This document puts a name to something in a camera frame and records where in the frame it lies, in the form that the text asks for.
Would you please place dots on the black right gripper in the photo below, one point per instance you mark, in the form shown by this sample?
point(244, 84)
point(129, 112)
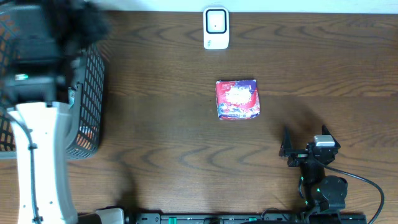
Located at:
point(298, 155)

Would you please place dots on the red purple snack bag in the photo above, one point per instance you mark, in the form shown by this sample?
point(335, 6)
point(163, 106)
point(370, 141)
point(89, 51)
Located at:
point(238, 99)

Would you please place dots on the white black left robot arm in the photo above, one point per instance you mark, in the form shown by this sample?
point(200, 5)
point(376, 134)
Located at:
point(35, 135)

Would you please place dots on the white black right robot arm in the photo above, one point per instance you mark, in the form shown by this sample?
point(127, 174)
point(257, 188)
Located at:
point(324, 195)

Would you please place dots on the grey plastic mesh basket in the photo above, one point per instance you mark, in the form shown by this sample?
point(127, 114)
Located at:
point(85, 97)

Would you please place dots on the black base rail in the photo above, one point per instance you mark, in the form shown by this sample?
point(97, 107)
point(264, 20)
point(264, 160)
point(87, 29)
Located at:
point(248, 218)

